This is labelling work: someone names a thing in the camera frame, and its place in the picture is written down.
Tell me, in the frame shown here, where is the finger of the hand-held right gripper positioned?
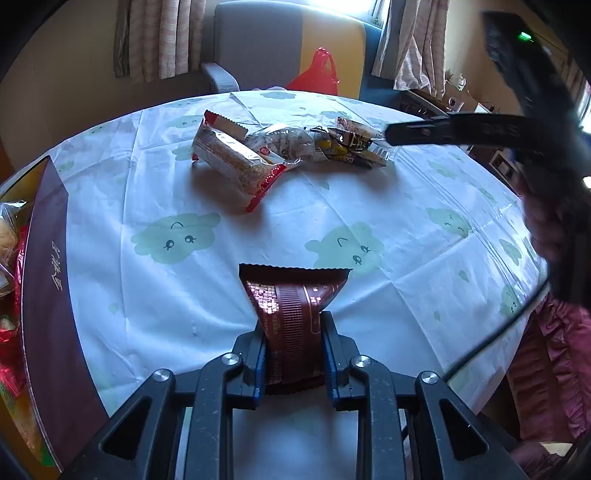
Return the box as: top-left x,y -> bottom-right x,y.
385,113 -> 532,151

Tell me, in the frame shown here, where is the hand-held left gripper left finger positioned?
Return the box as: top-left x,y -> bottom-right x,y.
60,332 -> 269,480

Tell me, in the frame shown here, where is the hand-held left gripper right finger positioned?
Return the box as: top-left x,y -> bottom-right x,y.
321,311 -> 529,480

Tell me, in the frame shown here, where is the dark red snack packet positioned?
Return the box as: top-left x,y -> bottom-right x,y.
238,263 -> 350,395

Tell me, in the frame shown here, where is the white nut print snack packet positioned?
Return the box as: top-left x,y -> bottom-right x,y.
336,116 -> 386,141

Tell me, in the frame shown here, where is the gold and black snack packet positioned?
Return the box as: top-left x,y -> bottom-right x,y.
314,127 -> 391,169

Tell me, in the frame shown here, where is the clear cake packet yellow label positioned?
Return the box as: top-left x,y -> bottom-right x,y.
247,124 -> 324,164

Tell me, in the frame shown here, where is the red and white cracker packet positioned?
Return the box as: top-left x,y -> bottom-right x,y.
191,121 -> 288,214

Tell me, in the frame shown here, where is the small red snack packet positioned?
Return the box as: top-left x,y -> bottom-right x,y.
203,110 -> 250,139

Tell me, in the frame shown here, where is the maroon box with gold interior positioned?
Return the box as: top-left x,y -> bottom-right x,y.
0,155 -> 112,474

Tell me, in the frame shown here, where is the green and yellow cracker packet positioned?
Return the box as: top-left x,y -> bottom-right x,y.
0,383 -> 63,469

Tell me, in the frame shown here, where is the red round pastry packet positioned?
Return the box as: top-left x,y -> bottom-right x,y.
0,295 -> 28,398

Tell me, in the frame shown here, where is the white translucent snack packet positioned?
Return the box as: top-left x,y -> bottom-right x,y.
0,199 -> 35,296

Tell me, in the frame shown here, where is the person's right hand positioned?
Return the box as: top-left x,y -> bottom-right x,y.
515,178 -> 571,278

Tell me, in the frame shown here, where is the beige patterned curtain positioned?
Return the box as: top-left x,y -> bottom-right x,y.
113,0 -> 206,84
372,0 -> 448,95

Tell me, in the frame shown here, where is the red plastic bag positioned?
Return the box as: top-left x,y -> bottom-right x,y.
286,47 -> 340,95

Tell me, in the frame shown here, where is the cloud print tablecloth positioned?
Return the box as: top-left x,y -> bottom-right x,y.
0,90 -> 550,480

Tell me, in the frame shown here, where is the window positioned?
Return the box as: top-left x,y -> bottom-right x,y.
314,0 -> 393,26

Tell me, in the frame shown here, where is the grey yellow blue armchair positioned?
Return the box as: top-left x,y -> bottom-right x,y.
201,0 -> 402,102

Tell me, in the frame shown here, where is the pink ruffled garment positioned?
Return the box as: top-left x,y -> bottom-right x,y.
505,295 -> 591,480

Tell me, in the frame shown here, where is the black cable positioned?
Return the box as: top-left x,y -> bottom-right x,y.
443,277 -> 552,381

